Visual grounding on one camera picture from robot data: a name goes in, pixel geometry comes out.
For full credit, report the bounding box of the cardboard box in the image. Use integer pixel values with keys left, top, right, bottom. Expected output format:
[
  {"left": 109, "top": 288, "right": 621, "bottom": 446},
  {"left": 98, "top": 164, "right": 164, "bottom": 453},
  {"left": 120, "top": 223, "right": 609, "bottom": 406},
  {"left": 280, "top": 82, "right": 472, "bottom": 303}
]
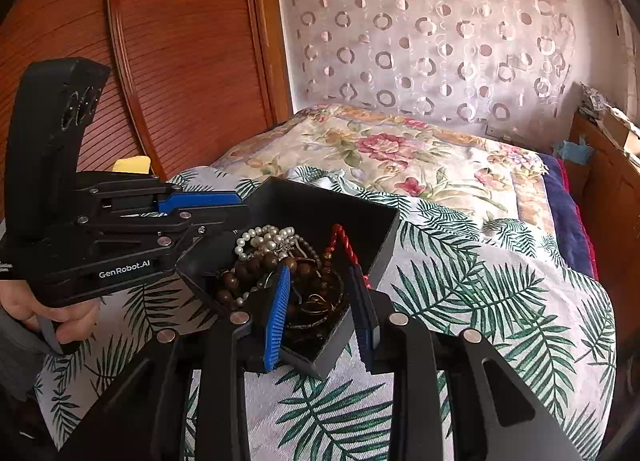
[{"left": 580, "top": 81, "right": 640, "bottom": 162}]

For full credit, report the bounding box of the person's left forearm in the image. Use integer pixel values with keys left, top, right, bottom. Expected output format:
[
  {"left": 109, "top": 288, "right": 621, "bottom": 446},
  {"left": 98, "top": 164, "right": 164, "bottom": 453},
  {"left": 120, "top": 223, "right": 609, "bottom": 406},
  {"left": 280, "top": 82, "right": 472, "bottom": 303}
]
[{"left": 0, "top": 308, "right": 63, "bottom": 402}]

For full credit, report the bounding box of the leaf print cloth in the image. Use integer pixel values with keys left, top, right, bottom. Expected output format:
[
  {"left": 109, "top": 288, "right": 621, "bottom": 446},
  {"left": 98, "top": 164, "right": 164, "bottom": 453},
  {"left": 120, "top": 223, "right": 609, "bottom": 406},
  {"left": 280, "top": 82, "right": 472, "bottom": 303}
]
[{"left": 32, "top": 164, "right": 621, "bottom": 461}]

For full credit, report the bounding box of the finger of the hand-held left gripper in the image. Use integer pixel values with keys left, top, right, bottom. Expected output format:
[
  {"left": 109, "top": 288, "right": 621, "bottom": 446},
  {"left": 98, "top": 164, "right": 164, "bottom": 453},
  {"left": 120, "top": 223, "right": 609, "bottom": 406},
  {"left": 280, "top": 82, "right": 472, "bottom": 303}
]
[
  {"left": 75, "top": 204, "right": 251, "bottom": 254},
  {"left": 75, "top": 171, "right": 247, "bottom": 217}
]

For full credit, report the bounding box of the light blue cloth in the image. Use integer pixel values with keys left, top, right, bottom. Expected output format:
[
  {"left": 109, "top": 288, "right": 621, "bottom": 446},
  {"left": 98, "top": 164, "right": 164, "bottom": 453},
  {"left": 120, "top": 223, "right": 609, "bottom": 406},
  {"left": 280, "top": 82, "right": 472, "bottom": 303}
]
[{"left": 552, "top": 138, "right": 593, "bottom": 162}]

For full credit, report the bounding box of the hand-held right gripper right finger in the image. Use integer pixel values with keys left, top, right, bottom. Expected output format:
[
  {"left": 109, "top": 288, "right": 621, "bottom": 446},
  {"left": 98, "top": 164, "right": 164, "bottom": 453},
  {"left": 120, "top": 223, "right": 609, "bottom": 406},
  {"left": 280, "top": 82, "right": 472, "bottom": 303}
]
[{"left": 350, "top": 263, "right": 583, "bottom": 461}]

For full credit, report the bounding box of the wooden bedside cabinet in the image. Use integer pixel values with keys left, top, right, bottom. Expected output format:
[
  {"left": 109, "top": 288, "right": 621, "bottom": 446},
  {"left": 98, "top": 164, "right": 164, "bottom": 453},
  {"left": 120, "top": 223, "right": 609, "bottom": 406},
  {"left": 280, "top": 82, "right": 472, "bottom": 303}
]
[{"left": 567, "top": 111, "right": 640, "bottom": 262}]

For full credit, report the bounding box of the white pearl necklace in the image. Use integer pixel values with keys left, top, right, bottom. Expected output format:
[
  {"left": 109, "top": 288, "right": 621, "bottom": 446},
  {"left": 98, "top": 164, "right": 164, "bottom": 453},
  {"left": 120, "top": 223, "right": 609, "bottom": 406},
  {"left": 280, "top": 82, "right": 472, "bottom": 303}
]
[{"left": 234, "top": 224, "right": 301, "bottom": 307}]

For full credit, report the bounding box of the wooden wardrobe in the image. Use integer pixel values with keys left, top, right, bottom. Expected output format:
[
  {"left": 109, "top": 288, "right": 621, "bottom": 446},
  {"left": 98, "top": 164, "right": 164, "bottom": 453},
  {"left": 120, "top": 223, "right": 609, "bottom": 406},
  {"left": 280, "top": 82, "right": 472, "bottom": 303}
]
[{"left": 0, "top": 0, "right": 293, "bottom": 222}]

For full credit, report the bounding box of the black jewelry box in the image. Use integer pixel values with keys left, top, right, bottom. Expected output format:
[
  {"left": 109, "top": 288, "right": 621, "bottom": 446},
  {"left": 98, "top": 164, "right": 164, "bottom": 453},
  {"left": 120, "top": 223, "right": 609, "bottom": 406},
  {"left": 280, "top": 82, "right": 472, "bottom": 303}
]
[{"left": 175, "top": 176, "right": 401, "bottom": 381}]

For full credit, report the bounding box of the brown wooden bead bracelet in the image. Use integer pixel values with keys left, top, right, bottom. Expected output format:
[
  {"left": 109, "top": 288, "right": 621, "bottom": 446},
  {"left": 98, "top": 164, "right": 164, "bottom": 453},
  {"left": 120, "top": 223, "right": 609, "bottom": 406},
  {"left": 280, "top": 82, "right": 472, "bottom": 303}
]
[{"left": 215, "top": 246, "right": 351, "bottom": 327}]

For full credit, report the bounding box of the person's left hand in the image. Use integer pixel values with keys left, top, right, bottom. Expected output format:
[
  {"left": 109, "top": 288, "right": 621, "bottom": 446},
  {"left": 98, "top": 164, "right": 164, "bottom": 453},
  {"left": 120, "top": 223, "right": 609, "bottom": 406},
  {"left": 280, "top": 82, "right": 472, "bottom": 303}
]
[{"left": 0, "top": 278, "right": 101, "bottom": 346}]

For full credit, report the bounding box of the dark blue blanket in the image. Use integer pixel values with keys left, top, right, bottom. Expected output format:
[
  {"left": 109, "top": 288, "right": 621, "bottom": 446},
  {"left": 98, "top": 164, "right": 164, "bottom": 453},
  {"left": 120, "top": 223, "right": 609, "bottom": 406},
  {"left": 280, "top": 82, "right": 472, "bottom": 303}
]
[{"left": 537, "top": 152, "right": 598, "bottom": 282}]

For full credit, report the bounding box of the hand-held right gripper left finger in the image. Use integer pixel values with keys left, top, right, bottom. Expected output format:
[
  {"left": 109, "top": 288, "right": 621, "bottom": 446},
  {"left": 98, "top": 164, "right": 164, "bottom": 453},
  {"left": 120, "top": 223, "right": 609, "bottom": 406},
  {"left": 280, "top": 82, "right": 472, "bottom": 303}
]
[{"left": 55, "top": 263, "right": 293, "bottom": 461}]

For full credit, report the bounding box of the sheer circle pattern curtain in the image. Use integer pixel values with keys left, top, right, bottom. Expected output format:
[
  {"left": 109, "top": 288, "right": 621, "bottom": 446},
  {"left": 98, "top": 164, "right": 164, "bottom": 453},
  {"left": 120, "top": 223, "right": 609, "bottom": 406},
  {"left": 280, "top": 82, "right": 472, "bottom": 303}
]
[{"left": 272, "top": 0, "right": 626, "bottom": 147}]

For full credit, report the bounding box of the floral quilt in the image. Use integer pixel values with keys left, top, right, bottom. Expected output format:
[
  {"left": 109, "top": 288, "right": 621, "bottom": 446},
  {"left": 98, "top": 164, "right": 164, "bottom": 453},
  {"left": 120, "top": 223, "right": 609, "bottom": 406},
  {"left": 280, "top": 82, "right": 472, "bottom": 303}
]
[{"left": 210, "top": 102, "right": 556, "bottom": 252}]

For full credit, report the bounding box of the silver bangle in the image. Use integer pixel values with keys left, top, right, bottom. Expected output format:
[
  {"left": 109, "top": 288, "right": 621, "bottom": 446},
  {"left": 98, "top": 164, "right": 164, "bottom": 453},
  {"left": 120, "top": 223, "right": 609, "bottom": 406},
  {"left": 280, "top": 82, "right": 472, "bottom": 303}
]
[{"left": 282, "top": 266, "right": 351, "bottom": 332}]

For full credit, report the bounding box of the red cord bracelet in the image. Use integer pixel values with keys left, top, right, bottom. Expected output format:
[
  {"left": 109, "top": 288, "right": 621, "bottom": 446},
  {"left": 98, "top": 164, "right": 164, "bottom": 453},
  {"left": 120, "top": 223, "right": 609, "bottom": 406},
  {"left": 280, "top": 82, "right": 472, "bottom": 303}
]
[{"left": 324, "top": 224, "right": 373, "bottom": 289}]

